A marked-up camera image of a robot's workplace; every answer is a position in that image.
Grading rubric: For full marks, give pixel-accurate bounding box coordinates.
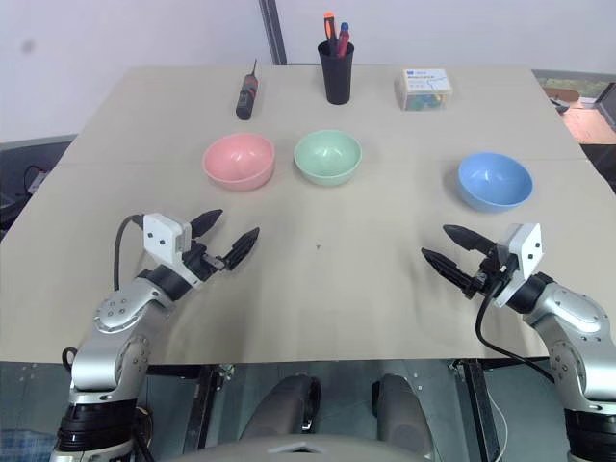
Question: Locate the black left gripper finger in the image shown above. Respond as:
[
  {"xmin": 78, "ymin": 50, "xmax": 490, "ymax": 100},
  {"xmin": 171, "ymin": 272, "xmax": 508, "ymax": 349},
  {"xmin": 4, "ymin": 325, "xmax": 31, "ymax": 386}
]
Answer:
[
  {"xmin": 189, "ymin": 209, "xmax": 224, "ymax": 240},
  {"xmin": 219, "ymin": 227, "xmax": 262, "ymax": 270}
]

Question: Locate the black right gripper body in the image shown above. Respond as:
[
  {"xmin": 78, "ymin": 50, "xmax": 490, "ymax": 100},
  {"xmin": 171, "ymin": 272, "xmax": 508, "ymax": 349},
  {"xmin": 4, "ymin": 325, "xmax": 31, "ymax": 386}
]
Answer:
[{"xmin": 464, "ymin": 244, "xmax": 512, "ymax": 300}]

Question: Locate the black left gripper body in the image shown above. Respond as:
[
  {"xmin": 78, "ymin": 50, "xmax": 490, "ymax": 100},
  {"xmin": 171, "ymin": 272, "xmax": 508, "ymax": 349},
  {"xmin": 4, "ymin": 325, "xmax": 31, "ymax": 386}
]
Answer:
[{"xmin": 182, "ymin": 243, "xmax": 227, "ymax": 282}]

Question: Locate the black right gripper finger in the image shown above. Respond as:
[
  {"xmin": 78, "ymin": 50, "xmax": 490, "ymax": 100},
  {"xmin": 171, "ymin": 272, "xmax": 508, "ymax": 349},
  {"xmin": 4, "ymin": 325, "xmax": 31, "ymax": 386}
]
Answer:
[
  {"xmin": 442, "ymin": 223, "xmax": 497, "ymax": 253},
  {"xmin": 421, "ymin": 247, "xmax": 475, "ymax": 293}
]

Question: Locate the blue bowl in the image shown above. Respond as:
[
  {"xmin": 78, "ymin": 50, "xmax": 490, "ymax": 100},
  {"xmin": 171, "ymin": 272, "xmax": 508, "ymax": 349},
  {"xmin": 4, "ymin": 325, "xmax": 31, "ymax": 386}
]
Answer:
[{"xmin": 457, "ymin": 151, "xmax": 534, "ymax": 213}]

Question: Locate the pink bowl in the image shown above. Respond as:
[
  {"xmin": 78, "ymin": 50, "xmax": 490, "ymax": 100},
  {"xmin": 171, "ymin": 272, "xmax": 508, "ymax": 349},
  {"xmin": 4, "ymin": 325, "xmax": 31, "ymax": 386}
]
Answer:
[{"xmin": 202, "ymin": 133, "xmax": 276, "ymax": 192}]

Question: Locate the green bowl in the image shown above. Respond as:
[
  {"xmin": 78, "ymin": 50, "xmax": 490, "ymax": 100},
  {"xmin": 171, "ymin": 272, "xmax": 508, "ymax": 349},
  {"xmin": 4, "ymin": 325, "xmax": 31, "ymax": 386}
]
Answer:
[{"xmin": 293, "ymin": 128, "xmax": 363, "ymax": 187}]

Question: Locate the black orange screwdriver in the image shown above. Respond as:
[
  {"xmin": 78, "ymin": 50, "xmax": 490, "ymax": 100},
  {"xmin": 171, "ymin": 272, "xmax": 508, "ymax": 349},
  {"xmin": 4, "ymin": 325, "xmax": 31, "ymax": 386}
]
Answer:
[{"xmin": 235, "ymin": 59, "xmax": 261, "ymax": 120}]

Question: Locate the dark rounded right robot leg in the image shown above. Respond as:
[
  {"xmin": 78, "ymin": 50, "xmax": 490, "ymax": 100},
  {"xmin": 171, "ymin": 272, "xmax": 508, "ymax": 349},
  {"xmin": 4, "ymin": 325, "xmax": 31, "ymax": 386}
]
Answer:
[{"xmin": 371, "ymin": 373, "xmax": 434, "ymax": 458}]

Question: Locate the dark rounded robot leg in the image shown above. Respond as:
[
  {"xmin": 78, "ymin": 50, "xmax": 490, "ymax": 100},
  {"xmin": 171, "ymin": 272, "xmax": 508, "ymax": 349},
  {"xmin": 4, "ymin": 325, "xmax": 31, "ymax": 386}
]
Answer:
[
  {"xmin": 371, "ymin": 373, "xmax": 434, "ymax": 458},
  {"xmin": 239, "ymin": 373, "xmax": 322, "ymax": 442}
]

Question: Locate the clear box of clips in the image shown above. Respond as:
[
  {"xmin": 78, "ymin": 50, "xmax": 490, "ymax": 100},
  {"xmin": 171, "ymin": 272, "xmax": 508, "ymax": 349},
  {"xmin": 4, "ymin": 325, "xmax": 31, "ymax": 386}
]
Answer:
[{"xmin": 394, "ymin": 67, "xmax": 455, "ymax": 113}]

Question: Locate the dark rounded left robot leg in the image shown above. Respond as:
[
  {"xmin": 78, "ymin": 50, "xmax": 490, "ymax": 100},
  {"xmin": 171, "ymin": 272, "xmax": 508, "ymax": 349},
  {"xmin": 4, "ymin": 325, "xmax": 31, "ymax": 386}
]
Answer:
[{"xmin": 239, "ymin": 373, "xmax": 322, "ymax": 442}]

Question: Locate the black pen cup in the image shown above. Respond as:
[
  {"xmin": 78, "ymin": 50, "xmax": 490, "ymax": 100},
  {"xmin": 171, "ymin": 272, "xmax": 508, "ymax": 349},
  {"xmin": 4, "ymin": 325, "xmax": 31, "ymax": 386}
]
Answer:
[{"xmin": 317, "ymin": 39, "xmax": 356, "ymax": 106}]

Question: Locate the grey robot torso top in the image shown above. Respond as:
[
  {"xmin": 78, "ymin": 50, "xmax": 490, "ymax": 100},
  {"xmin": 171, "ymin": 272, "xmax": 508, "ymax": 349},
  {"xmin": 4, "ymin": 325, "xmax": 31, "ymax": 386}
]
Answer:
[{"xmin": 167, "ymin": 434, "xmax": 429, "ymax": 462}]

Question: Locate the red pen with blue cap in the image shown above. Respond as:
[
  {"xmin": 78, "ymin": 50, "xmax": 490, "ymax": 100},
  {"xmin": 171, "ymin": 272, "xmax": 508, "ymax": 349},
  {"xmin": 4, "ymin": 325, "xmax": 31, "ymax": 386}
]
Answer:
[{"xmin": 336, "ymin": 21, "xmax": 351, "ymax": 59}]

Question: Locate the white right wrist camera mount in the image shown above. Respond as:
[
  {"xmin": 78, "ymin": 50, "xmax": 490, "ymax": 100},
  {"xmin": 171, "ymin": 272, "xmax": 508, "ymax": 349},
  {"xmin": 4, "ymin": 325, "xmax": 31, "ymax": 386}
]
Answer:
[{"xmin": 491, "ymin": 222, "xmax": 543, "ymax": 309}]

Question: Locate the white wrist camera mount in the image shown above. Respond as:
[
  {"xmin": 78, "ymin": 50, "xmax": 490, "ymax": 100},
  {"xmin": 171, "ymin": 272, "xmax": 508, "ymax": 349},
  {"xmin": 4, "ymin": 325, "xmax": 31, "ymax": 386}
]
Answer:
[
  {"xmin": 142, "ymin": 213, "xmax": 203, "ymax": 290},
  {"xmin": 491, "ymin": 222, "xmax": 543, "ymax": 309}
]

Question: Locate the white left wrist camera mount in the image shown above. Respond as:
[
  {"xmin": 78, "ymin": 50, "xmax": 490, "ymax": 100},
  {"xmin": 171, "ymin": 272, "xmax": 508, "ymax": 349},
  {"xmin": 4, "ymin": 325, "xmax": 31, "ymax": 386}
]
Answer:
[{"xmin": 142, "ymin": 213, "xmax": 203, "ymax": 290}]

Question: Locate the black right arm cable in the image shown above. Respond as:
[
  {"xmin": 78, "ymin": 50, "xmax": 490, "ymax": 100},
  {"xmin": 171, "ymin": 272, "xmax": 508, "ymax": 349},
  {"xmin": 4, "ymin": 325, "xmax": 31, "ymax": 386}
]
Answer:
[{"xmin": 475, "ymin": 269, "xmax": 557, "ymax": 384}]

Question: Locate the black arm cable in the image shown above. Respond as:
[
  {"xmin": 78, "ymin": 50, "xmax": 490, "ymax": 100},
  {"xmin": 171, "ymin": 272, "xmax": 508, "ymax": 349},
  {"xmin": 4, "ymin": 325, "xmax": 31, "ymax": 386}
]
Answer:
[
  {"xmin": 113, "ymin": 214, "xmax": 146, "ymax": 292},
  {"xmin": 475, "ymin": 269, "xmax": 557, "ymax": 384}
]

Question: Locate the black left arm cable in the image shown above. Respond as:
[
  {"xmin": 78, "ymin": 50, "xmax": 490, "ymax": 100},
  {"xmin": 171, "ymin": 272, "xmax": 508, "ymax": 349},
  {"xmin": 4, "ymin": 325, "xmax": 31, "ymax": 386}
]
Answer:
[{"xmin": 113, "ymin": 214, "xmax": 146, "ymax": 292}]

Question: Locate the white thin cable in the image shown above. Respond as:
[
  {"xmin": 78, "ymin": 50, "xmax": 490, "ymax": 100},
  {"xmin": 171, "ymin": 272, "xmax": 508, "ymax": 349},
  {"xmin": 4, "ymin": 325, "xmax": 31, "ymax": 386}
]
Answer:
[{"xmin": 484, "ymin": 384, "xmax": 509, "ymax": 462}]

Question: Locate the grey vertical wall post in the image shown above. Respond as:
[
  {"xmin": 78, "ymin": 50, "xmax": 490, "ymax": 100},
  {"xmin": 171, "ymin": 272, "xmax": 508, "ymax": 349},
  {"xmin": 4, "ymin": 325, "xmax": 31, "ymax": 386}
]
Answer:
[{"xmin": 258, "ymin": 0, "xmax": 290, "ymax": 66}]

